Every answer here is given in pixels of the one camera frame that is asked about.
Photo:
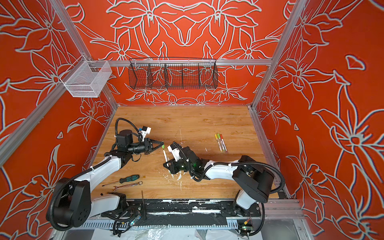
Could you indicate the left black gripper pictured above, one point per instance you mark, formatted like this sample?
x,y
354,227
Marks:
x,y
148,146

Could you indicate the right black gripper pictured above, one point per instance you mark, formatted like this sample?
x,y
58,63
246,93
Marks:
x,y
171,164

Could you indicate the white pen green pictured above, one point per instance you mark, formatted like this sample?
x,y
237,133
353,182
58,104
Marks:
x,y
221,142

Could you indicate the white pen purple end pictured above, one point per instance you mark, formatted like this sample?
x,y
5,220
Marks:
x,y
224,146

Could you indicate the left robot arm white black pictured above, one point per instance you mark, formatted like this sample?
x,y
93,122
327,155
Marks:
x,y
72,205

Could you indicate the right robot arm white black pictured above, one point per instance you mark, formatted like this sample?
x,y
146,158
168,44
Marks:
x,y
257,180

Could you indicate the metal wrench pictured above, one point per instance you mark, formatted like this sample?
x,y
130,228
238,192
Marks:
x,y
117,188

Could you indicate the white mesh basket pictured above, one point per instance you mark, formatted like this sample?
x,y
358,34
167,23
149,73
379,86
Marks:
x,y
85,81

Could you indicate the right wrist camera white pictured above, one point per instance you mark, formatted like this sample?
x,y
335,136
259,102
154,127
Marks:
x,y
174,150

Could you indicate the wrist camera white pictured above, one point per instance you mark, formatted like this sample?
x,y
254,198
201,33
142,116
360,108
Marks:
x,y
143,132
174,150

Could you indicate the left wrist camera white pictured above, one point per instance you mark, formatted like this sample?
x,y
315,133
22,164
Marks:
x,y
143,132

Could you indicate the green handle screwdriver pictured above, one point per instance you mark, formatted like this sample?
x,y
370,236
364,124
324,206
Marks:
x,y
131,178

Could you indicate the black wire basket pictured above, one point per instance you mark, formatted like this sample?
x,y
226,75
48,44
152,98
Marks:
x,y
173,74

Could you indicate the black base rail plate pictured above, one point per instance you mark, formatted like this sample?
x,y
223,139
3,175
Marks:
x,y
166,207

